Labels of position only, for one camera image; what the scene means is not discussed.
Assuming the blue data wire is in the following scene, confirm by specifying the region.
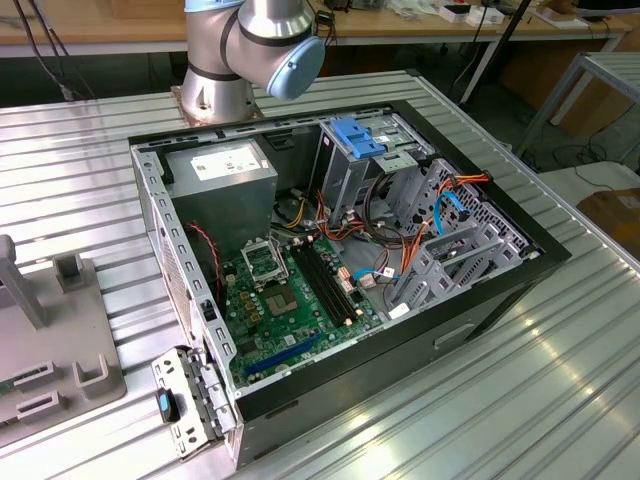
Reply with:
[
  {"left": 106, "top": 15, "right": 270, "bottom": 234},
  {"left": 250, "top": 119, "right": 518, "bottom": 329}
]
[{"left": 352, "top": 191, "right": 470, "bottom": 287}]

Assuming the orange yellow power wire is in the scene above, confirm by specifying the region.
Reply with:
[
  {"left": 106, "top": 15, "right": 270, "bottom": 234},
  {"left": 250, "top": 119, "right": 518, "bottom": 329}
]
[{"left": 399, "top": 169, "right": 494, "bottom": 281}]

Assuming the grey metal disk bay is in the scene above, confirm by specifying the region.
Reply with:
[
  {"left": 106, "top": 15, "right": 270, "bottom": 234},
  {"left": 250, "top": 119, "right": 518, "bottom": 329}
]
[{"left": 384, "top": 219, "right": 544, "bottom": 321}]

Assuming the black RAM slot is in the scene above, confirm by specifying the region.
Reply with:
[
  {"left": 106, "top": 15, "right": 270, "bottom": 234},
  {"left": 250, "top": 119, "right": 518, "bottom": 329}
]
[
  {"left": 298, "top": 244, "right": 348, "bottom": 324},
  {"left": 310, "top": 242, "right": 362, "bottom": 319},
  {"left": 292, "top": 245, "right": 341, "bottom": 326},
  {"left": 304, "top": 243, "right": 354, "bottom": 321}
]

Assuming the grey optical drive bay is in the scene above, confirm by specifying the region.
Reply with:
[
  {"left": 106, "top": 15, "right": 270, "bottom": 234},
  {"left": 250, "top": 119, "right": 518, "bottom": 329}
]
[{"left": 315, "top": 112, "right": 436, "bottom": 214}]

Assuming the metal socket cover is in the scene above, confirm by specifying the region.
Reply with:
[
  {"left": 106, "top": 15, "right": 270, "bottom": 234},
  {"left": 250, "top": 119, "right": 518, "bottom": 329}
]
[{"left": 241, "top": 238, "right": 292, "bottom": 291}]

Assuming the grey power supply unit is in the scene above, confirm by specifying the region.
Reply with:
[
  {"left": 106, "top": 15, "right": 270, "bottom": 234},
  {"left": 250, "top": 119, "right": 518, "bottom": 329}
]
[{"left": 162, "top": 138, "right": 279, "bottom": 261}]

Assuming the green motherboard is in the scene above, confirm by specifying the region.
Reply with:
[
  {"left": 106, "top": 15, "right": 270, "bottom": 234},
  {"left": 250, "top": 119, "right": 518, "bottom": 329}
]
[{"left": 219, "top": 234, "right": 386, "bottom": 389}]

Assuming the blue plastic bay latch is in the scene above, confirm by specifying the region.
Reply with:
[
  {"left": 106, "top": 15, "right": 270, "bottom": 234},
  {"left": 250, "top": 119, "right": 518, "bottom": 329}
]
[{"left": 329, "top": 117, "right": 389, "bottom": 159}]

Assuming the blue expansion slot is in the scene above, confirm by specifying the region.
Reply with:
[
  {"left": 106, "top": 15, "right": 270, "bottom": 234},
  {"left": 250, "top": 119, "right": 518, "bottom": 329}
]
[{"left": 243, "top": 333, "right": 322, "bottom": 379}]

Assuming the black PC case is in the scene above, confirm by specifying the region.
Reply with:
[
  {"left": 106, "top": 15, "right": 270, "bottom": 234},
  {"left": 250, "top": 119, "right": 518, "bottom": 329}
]
[{"left": 127, "top": 99, "right": 574, "bottom": 471}]

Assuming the blue black latch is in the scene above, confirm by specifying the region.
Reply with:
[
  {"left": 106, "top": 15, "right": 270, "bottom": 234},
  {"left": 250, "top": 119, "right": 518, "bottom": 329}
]
[{"left": 155, "top": 389, "right": 181, "bottom": 424}]

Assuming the wooden desk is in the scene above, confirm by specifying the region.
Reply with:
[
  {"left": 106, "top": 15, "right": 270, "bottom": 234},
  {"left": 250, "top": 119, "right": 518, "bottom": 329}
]
[
  {"left": 0, "top": 0, "right": 189, "bottom": 57},
  {"left": 319, "top": 0, "right": 634, "bottom": 54}
]

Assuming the white low table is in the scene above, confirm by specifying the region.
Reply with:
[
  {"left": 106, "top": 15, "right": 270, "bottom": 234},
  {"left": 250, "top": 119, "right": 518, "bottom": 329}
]
[{"left": 539, "top": 162, "right": 640, "bottom": 216}]

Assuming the black tripod pole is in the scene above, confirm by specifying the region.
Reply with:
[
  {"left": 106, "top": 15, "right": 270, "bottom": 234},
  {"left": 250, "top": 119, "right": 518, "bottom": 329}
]
[{"left": 459, "top": 0, "right": 534, "bottom": 105}]

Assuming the small white box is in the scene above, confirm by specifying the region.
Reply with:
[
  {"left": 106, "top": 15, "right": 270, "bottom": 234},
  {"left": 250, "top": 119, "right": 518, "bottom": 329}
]
[
  {"left": 439, "top": 3, "right": 474, "bottom": 24},
  {"left": 467, "top": 9, "right": 506, "bottom": 27}
]

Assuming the grey parts rack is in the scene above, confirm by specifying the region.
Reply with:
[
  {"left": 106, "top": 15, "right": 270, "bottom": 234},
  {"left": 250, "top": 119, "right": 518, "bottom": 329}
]
[{"left": 0, "top": 234, "right": 129, "bottom": 441}]

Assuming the brown cardboard box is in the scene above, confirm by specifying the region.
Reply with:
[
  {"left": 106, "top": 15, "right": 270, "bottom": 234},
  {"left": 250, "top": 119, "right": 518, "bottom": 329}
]
[{"left": 574, "top": 187, "right": 640, "bottom": 241}]

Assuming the flat beige box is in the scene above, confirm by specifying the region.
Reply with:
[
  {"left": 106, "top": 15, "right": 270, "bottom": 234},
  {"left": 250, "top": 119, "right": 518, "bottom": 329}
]
[{"left": 537, "top": 7, "right": 589, "bottom": 30}]

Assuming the red orange wire bundle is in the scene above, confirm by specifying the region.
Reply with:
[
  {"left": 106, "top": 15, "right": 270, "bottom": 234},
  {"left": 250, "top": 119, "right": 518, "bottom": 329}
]
[{"left": 314, "top": 192, "right": 371, "bottom": 246}]

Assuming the yellow black wire bundle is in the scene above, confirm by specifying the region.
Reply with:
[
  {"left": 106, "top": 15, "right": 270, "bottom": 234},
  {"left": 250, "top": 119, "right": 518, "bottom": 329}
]
[{"left": 274, "top": 187, "right": 309, "bottom": 231}]

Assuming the wire locking lever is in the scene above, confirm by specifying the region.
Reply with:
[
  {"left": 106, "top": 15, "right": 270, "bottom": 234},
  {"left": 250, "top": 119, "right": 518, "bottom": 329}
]
[{"left": 269, "top": 238, "right": 296, "bottom": 289}]

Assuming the thick black cable bundle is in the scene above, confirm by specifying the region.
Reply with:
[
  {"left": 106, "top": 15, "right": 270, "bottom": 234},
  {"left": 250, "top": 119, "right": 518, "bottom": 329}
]
[{"left": 363, "top": 172, "right": 404, "bottom": 244}]

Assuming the red black fan wire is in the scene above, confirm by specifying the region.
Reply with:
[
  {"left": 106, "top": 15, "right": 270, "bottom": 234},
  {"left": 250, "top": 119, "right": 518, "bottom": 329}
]
[{"left": 184, "top": 222, "right": 224, "bottom": 306}]

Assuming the grey slot bracket cover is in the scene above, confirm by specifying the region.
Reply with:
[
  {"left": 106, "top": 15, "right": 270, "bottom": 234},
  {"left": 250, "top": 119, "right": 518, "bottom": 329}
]
[{"left": 151, "top": 344, "right": 239, "bottom": 461}]

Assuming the grey metal frame table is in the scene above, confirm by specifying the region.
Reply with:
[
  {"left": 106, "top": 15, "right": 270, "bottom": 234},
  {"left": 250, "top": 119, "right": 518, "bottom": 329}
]
[{"left": 517, "top": 49, "right": 640, "bottom": 159}]

